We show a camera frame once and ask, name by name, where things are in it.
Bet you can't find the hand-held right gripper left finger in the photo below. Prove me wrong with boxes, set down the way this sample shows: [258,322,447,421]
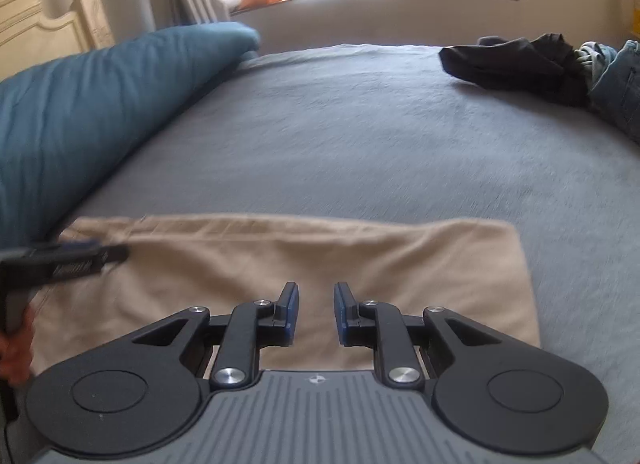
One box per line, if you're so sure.
[131,281,301,389]

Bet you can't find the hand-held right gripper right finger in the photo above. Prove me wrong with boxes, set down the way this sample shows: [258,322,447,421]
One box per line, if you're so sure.
[333,281,503,387]

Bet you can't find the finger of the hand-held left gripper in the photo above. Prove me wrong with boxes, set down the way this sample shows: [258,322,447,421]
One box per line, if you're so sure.
[50,240,130,281]

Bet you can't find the beige pants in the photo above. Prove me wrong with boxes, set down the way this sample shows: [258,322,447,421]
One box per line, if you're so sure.
[30,214,542,380]

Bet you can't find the person's left hand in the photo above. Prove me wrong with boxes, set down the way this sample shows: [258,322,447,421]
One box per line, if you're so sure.
[0,304,36,386]

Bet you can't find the teal pillow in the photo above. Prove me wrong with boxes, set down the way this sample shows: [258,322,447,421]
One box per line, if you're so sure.
[0,22,261,245]

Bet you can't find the grey bed blanket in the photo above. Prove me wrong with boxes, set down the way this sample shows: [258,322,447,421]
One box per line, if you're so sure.
[50,44,640,464]

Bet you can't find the cream headboard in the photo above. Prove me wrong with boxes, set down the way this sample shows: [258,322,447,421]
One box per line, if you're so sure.
[0,0,116,82]

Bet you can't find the black garment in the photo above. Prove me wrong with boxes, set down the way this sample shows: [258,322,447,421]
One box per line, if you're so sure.
[438,33,591,108]

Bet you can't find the blue jeans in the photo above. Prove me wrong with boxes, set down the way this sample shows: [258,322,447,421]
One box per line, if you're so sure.
[587,39,640,147]

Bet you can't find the light grey garment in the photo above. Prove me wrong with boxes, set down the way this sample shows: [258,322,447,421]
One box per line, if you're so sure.
[574,42,618,80]

